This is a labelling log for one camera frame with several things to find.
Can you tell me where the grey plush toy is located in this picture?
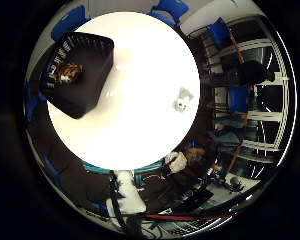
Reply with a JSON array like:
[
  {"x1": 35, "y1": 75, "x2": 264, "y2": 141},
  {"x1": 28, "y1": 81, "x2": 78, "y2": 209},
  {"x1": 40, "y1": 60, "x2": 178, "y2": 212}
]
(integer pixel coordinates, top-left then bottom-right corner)
[{"x1": 174, "y1": 87, "x2": 194, "y2": 113}]

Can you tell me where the tiger striped plush toy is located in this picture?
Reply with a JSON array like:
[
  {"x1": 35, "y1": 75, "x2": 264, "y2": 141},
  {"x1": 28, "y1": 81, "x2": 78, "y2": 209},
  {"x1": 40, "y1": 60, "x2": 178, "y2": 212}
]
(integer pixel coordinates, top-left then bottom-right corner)
[{"x1": 54, "y1": 62, "x2": 84, "y2": 84}]

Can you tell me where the person in white shirt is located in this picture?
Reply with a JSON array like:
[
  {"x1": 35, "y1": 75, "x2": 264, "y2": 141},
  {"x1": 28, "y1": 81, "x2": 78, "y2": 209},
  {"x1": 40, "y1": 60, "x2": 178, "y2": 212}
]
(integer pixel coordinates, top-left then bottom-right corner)
[{"x1": 163, "y1": 146, "x2": 208, "y2": 176}]

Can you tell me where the teal slatted table base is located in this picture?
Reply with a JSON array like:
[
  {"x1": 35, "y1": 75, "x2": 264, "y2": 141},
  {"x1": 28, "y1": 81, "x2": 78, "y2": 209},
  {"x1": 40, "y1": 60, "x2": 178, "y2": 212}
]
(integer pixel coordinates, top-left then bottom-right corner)
[{"x1": 81, "y1": 159, "x2": 166, "y2": 175}]

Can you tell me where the black slatted plastic basket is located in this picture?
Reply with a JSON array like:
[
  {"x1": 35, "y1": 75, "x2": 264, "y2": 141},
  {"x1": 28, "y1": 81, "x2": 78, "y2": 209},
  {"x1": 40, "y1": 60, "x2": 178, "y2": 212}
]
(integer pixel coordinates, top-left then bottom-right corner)
[{"x1": 39, "y1": 31, "x2": 115, "y2": 120}]

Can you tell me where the blue chair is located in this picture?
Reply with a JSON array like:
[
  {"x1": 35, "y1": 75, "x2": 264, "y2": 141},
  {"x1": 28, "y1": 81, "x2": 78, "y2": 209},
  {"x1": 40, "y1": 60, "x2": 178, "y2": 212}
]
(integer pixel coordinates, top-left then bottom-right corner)
[
  {"x1": 207, "y1": 17, "x2": 232, "y2": 49},
  {"x1": 50, "y1": 4, "x2": 91, "y2": 43},
  {"x1": 228, "y1": 84, "x2": 251, "y2": 114},
  {"x1": 149, "y1": 0, "x2": 190, "y2": 29}
]

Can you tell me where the white metal shelf rack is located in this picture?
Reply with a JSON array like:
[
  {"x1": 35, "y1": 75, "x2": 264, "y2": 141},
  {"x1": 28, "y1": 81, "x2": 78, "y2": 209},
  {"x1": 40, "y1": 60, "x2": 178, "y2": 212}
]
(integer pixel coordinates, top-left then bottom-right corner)
[{"x1": 203, "y1": 14, "x2": 293, "y2": 168}]

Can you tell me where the black bulky object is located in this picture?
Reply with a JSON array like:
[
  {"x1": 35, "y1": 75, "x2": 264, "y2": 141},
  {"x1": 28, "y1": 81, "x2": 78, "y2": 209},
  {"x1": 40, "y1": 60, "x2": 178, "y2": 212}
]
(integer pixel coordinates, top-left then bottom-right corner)
[{"x1": 238, "y1": 60, "x2": 276, "y2": 86}]

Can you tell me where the red cable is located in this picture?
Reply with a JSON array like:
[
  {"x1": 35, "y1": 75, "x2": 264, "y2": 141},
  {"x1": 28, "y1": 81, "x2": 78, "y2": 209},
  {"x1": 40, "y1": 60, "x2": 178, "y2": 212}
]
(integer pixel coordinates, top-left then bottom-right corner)
[{"x1": 141, "y1": 213, "x2": 238, "y2": 222}]

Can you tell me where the orange shelf post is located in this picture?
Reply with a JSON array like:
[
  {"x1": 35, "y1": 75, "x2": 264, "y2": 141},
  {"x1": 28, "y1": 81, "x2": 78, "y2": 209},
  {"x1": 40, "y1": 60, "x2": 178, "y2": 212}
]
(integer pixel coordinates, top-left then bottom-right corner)
[{"x1": 227, "y1": 28, "x2": 251, "y2": 173}]

